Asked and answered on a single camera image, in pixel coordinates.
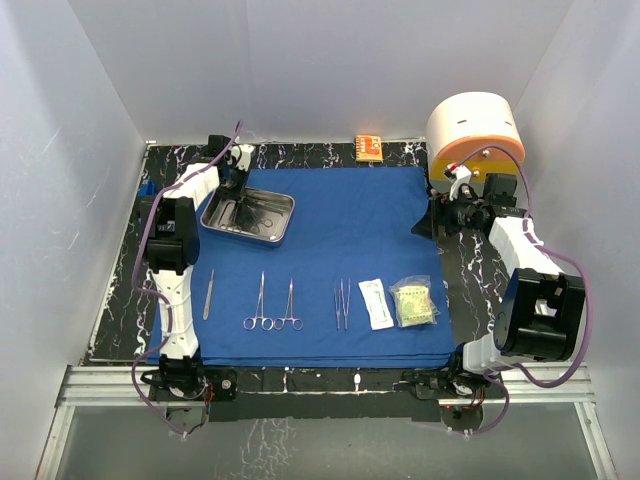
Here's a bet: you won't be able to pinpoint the white packet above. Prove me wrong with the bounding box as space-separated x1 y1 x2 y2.
359 279 394 331

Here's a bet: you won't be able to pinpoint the blue surgical drape cloth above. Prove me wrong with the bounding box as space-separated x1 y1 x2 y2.
147 166 456 369

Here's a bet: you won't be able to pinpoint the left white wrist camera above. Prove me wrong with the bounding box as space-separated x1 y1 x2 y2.
231 144 255 172

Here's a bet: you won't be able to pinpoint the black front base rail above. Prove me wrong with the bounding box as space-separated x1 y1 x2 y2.
207 367 504 423

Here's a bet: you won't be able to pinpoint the steel scalpel handle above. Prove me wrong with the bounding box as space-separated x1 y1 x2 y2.
202 269 215 321

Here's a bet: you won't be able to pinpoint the small orange circuit board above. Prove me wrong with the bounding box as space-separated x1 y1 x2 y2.
355 135 384 163

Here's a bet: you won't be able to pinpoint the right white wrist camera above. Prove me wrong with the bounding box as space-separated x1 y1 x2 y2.
444 162 472 201

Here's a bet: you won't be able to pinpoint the steel forceps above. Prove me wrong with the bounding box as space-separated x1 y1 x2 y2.
340 279 351 330

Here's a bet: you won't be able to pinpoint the steel ring-handle scissors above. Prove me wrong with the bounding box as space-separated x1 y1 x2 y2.
235 202 273 235
274 279 303 331

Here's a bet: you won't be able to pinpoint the green suture packet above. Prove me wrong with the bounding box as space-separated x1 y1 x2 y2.
390 275 439 328

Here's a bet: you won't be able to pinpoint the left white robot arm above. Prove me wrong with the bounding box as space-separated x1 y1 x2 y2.
136 135 254 361

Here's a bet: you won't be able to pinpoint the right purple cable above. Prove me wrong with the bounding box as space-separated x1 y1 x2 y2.
452 144 595 436

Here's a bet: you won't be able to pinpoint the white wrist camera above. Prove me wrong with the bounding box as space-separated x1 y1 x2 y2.
231 144 255 172
444 162 472 201

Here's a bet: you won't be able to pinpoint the metal instrument tray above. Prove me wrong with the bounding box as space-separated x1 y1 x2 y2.
200 187 295 247

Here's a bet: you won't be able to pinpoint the pink cylindrical tissue phantom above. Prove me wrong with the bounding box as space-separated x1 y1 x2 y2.
425 92 526 192

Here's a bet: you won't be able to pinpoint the small blue plastic clip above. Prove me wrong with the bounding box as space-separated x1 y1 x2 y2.
137 179 157 201

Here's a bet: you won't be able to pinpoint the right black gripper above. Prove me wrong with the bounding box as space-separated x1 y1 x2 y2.
412 185 487 241

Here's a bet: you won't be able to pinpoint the aluminium frame extrusion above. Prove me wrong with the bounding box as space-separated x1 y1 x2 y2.
36 366 618 479

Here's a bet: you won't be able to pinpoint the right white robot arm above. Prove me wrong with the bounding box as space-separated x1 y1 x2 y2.
412 164 586 397

